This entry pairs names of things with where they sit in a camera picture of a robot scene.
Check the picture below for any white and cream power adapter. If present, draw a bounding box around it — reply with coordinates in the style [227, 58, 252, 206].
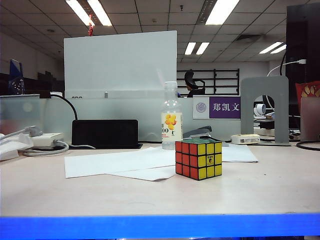
[230, 133, 261, 145]

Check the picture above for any white power adapter with cable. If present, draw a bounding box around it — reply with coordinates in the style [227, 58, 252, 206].
[0, 133, 34, 161]

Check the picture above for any frosted glass desk partition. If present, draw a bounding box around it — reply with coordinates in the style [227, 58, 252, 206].
[0, 94, 242, 143]

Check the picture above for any large white paper sheet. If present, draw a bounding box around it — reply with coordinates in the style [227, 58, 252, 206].
[64, 146, 177, 179]

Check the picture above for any black wall shelf rack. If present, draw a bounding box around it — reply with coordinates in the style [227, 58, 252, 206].
[176, 68, 240, 95]

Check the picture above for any white power strip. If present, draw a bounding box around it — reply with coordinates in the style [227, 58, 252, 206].
[31, 132, 65, 148]

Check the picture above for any wide ceiling light panel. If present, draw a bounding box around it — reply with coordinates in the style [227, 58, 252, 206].
[204, 0, 240, 26]

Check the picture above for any tall black cabinet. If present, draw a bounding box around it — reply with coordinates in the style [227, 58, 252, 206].
[285, 2, 320, 123]

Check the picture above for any clear bottle with yellow label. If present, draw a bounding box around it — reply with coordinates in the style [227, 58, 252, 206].
[160, 81, 184, 151]

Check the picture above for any multicoloured Rubik's cube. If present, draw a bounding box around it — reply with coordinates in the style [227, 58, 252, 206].
[174, 139, 223, 181]

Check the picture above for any blue triangular trophy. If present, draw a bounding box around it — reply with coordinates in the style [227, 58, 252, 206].
[8, 59, 25, 96]

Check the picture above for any red cushion with gold print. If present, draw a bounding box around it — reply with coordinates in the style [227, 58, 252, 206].
[294, 80, 320, 106]

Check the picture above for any thick black curved cable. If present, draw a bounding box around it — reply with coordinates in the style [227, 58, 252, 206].
[49, 93, 79, 121]

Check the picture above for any red hanging ornament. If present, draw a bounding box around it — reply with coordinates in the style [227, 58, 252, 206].
[87, 14, 95, 36]

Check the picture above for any slanted ceiling light tube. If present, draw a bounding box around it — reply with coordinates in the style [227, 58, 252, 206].
[258, 41, 284, 55]
[269, 44, 287, 55]

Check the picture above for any short ceiling light tube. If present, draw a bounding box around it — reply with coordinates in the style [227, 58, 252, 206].
[184, 41, 197, 56]
[195, 41, 210, 56]

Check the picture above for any black rectangular box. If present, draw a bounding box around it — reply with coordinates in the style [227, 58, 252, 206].
[71, 119, 144, 150]

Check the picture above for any blue table edge strip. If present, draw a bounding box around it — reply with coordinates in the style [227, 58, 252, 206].
[0, 212, 320, 238]

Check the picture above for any grey looped power cable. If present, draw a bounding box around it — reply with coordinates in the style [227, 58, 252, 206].
[21, 139, 96, 158]

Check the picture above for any black cable loop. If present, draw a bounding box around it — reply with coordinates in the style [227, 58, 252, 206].
[296, 140, 320, 151]

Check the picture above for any grey white plug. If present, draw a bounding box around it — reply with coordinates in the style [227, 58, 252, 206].
[23, 125, 44, 138]

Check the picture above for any black office chair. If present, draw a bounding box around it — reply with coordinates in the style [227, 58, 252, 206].
[184, 70, 206, 98]

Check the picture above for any white cable with connector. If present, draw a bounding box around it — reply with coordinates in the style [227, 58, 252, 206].
[266, 59, 307, 77]

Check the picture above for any small white desk fan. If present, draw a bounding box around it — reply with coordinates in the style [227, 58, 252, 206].
[253, 103, 266, 118]

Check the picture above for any long ceiling light tube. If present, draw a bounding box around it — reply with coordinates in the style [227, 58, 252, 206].
[87, 0, 113, 27]
[65, 0, 96, 27]

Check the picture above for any frosted pinkish panel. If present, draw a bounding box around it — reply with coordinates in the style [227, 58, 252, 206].
[299, 96, 320, 142]

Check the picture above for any purple and white name sign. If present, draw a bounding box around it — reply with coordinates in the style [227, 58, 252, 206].
[192, 96, 241, 120]

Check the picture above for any grey stapler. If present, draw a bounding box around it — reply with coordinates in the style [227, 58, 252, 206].
[182, 125, 213, 141]

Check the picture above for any large white board panel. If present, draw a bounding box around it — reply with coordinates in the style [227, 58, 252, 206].
[63, 30, 178, 100]

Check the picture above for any grey metal arched bookend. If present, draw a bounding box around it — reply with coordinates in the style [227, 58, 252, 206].
[240, 75, 292, 146]

